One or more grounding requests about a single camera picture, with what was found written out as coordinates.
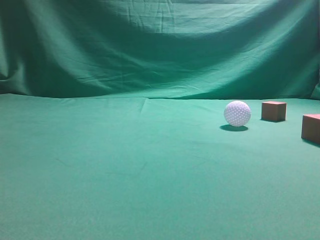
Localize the brown cube block at edge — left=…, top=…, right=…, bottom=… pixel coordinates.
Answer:
left=301, top=113, right=320, bottom=145

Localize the white dimpled golf ball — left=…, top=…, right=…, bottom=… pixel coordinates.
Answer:
left=223, top=100, right=252, bottom=127

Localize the green cloth backdrop and cover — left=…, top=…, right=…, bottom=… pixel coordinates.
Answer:
left=0, top=0, right=320, bottom=240

